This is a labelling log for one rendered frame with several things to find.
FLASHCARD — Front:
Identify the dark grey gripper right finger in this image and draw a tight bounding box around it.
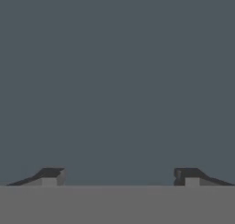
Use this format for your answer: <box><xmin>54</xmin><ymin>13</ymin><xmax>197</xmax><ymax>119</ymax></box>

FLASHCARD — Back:
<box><xmin>173</xmin><ymin>167</ymin><xmax>235</xmax><ymax>186</ymax></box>

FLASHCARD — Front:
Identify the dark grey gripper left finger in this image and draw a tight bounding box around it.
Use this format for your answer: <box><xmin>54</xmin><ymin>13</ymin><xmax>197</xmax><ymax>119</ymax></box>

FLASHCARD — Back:
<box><xmin>6</xmin><ymin>167</ymin><xmax>67</xmax><ymax>186</ymax></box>

